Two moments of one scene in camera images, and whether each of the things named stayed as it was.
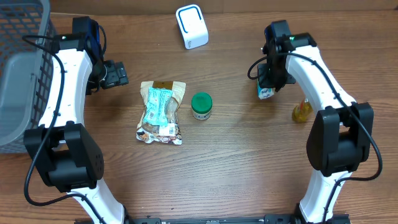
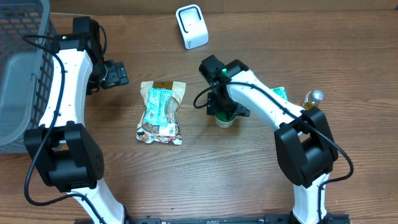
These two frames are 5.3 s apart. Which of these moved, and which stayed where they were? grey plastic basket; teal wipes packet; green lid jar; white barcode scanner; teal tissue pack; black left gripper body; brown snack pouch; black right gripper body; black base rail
Moved: green lid jar; black right gripper body; teal tissue pack
Stayed: grey plastic basket; teal wipes packet; brown snack pouch; white barcode scanner; black left gripper body; black base rail
